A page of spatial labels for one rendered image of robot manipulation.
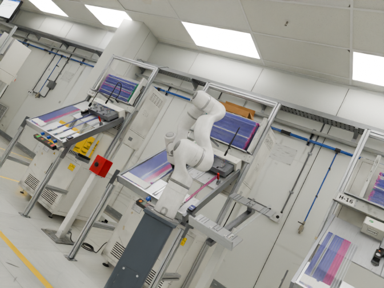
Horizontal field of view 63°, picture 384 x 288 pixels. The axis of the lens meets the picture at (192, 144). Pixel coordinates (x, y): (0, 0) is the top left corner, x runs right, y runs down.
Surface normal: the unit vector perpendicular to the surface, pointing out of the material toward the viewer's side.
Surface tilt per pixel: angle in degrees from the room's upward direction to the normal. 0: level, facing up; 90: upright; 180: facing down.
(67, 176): 90
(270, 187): 90
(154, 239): 90
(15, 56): 90
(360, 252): 44
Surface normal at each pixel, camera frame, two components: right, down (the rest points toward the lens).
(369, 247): 0.05, -0.87
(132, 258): -0.03, -0.17
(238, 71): -0.42, -0.36
